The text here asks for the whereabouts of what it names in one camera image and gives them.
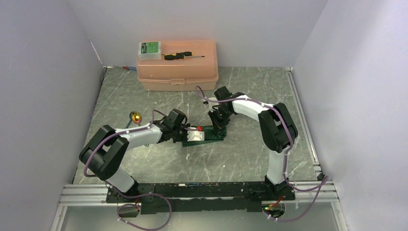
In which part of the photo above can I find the black yellow screwdriver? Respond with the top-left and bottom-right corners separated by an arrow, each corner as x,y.
163,51 -> 205,61

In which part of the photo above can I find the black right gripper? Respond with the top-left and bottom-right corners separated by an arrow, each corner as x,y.
208,107 -> 233,133

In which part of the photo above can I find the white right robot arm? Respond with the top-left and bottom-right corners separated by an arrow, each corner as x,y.
204,86 -> 298,200

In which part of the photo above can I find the green white small box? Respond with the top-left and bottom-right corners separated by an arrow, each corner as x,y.
138,41 -> 162,60

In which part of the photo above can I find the red blue pen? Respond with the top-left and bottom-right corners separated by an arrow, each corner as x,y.
114,65 -> 137,71

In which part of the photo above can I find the pink plastic toolbox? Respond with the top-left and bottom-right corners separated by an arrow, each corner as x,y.
136,40 -> 219,91

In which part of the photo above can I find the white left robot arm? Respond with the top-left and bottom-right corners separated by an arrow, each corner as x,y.
79,109 -> 191,202

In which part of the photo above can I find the green cloth napkin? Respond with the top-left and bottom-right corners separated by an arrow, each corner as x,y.
181,126 -> 227,147

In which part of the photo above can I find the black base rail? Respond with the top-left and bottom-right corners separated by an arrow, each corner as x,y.
106,180 -> 295,215

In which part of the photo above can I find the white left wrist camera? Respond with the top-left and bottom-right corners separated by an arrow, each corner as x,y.
187,127 -> 205,141

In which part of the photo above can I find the aluminium frame rail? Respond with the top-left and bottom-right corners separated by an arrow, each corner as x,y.
59,181 -> 339,206

